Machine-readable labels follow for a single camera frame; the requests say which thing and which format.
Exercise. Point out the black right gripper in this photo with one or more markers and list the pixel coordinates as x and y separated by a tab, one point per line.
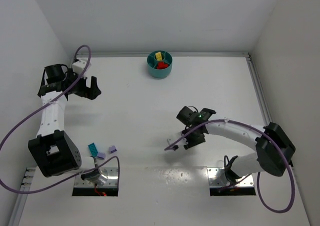
194	138

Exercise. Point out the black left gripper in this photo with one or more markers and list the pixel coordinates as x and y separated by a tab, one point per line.
83	88

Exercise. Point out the teal lego brick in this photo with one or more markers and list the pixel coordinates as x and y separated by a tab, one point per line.
93	149

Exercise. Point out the purple lego brick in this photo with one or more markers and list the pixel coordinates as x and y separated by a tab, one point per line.
112	149

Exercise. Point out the long red lego brick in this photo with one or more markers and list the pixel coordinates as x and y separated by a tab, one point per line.
159	65

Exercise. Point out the long yellow lego brick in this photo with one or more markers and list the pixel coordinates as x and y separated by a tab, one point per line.
158	56

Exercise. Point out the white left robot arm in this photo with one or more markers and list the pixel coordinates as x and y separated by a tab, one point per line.
52	149

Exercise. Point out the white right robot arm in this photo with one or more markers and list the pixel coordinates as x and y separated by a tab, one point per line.
238	166

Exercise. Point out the lilac lego plate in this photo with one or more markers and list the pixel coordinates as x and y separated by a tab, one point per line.
101	155

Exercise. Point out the teal divided round container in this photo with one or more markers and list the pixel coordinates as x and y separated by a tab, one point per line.
152	63

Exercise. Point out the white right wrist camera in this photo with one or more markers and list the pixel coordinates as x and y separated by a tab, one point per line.
176	141

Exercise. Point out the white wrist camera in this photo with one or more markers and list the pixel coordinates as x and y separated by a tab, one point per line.
79	66
176	141

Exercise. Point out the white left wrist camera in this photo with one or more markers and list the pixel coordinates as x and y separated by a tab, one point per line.
79	66

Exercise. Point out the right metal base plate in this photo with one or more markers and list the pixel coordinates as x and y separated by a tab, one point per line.
217	179

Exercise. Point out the metal base plate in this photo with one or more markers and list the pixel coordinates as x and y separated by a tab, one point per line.
217	179
105	177

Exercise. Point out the right aluminium table rail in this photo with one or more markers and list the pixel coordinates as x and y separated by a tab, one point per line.
260	90

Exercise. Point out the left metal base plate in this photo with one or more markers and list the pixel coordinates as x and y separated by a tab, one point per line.
105	177

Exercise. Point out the aluminium table edge rail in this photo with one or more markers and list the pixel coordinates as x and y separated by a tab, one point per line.
52	149

